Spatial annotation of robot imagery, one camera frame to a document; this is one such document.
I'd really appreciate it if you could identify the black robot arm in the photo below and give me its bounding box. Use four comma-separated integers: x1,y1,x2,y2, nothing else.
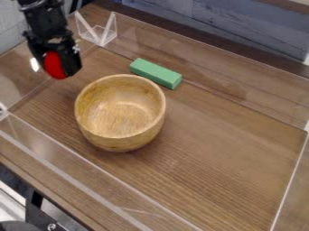
17,0,81,79

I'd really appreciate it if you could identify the clear acrylic stand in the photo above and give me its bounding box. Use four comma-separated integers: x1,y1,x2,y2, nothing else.
73,12,118,47

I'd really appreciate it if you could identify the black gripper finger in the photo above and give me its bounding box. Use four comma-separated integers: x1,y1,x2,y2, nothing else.
28,42,48,69
56,42,81,78

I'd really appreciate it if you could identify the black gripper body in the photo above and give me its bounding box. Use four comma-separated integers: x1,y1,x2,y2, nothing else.
21,3,72,45

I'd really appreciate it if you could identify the green rectangular block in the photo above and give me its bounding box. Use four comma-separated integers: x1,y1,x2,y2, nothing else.
130,58,182,89

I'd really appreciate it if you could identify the wooden bowl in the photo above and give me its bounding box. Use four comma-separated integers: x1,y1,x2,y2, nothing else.
73,74,167,152

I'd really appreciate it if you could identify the red plush fruit green stem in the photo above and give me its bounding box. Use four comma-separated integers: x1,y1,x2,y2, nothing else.
44,39,77,79

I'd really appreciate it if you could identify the black table leg frame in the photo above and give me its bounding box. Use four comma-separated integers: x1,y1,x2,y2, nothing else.
25,190,68,231

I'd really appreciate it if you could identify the clear acrylic tray wall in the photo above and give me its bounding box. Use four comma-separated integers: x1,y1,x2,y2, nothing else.
0,104,202,231

